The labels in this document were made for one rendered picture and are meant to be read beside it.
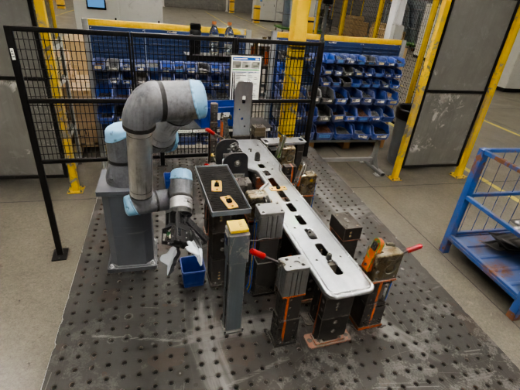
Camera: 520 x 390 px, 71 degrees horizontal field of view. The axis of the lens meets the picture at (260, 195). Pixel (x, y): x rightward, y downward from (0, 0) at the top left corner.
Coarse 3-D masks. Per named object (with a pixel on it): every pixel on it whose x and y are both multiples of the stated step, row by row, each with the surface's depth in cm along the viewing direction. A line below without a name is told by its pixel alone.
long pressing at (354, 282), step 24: (240, 144) 220; (264, 168) 193; (288, 192) 172; (288, 216) 153; (312, 216) 154; (312, 240) 139; (336, 240) 141; (312, 264) 127; (336, 288) 117; (360, 288) 118
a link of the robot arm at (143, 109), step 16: (144, 96) 99; (160, 96) 100; (128, 112) 101; (144, 112) 100; (160, 112) 102; (128, 128) 104; (144, 128) 104; (128, 144) 109; (144, 144) 109; (128, 160) 113; (144, 160) 112; (128, 176) 118; (144, 176) 116; (144, 192) 121; (128, 208) 123; (144, 208) 125
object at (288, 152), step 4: (284, 148) 209; (288, 148) 210; (292, 148) 210; (284, 152) 210; (288, 152) 211; (292, 152) 212; (284, 156) 211; (288, 156) 212; (292, 156) 213; (280, 160) 212; (284, 160) 212; (288, 160) 214; (292, 160) 214
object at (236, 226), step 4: (236, 220) 118; (240, 220) 118; (244, 220) 118; (228, 224) 115; (232, 224) 115; (236, 224) 116; (240, 224) 116; (244, 224) 116; (232, 228) 113; (236, 228) 114; (240, 228) 114; (244, 228) 114; (248, 228) 114; (232, 232) 113; (236, 232) 113; (240, 232) 114
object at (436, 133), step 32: (448, 0) 340; (480, 0) 351; (512, 0) 360; (448, 32) 360; (480, 32) 368; (512, 32) 375; (448, 64) 377; (480, 64) 387; (416, 96) 386; (448, 96) 397; (480, 96) 408; (416, 128) 408; (448, 128) 421; (416, 160) 431; (448, 160) 445
